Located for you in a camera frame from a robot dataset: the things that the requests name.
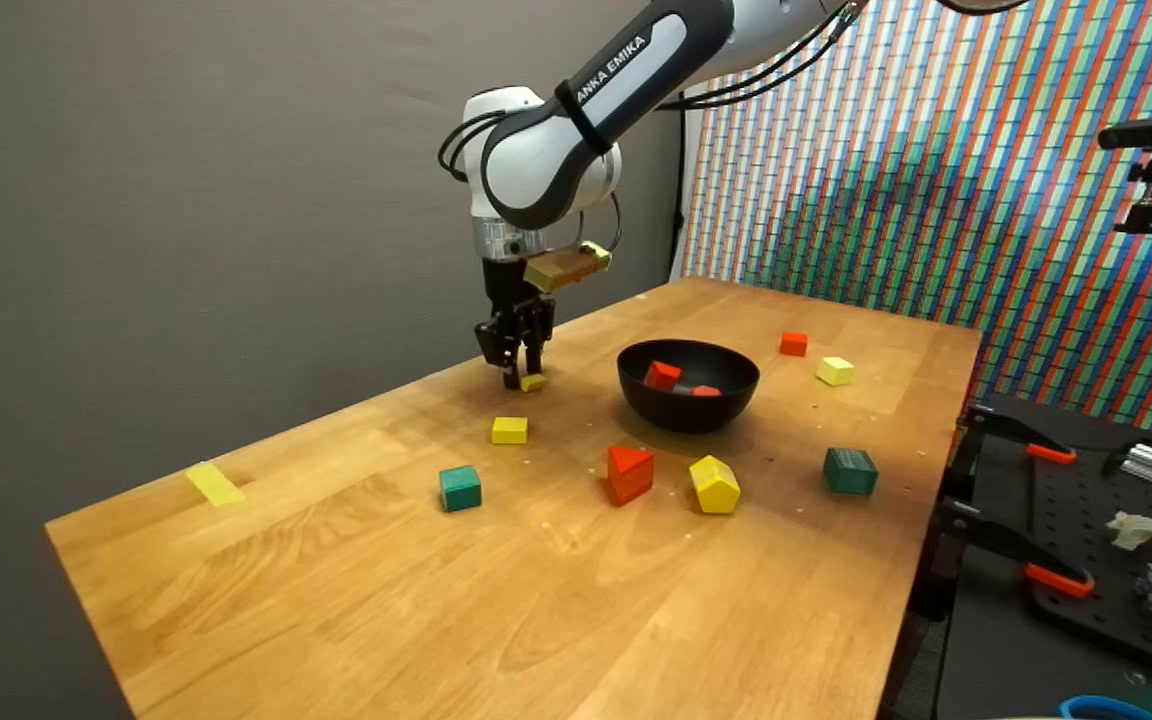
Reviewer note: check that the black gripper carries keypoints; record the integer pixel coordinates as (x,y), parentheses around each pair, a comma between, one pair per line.
(518,309)

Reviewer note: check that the small yellow block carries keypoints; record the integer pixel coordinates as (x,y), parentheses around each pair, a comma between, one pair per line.
(533,380)

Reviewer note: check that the small red block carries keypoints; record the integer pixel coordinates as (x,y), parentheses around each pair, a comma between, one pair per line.
(660,379)

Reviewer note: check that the small green block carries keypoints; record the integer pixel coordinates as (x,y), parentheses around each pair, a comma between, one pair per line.
(460,489)

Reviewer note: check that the large red block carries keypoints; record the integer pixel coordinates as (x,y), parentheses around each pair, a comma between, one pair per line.
(631,475)

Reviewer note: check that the orange-red block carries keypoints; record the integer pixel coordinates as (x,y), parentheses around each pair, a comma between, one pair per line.
(794,343)

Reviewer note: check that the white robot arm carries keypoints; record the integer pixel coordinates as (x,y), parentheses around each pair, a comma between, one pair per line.
(533,157)

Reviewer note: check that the black bowl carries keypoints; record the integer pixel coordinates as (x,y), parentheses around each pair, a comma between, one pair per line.
(718,386)

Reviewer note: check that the large yellow block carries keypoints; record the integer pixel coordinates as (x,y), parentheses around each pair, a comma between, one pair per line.
(718,484)

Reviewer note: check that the pale yellow block far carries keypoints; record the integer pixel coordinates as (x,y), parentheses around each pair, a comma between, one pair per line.
(834,368)

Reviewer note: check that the large green block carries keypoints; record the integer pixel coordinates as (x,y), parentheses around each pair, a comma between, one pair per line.
(850,475)

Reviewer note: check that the black perforated side table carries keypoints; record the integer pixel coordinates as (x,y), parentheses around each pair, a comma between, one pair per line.
(982,642)

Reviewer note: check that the black clamp orange handle near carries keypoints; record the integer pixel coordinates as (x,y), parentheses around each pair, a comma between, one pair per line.
(1038,567)

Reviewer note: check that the black clamp orange handle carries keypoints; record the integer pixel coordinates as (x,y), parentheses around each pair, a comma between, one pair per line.
(1038,567)
(990,423)

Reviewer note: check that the black clamp orange handle far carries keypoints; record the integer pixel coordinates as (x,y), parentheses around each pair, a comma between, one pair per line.
(990,423)

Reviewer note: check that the blue scissors handle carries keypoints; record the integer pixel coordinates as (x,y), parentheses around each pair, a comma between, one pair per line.
(1100,710)

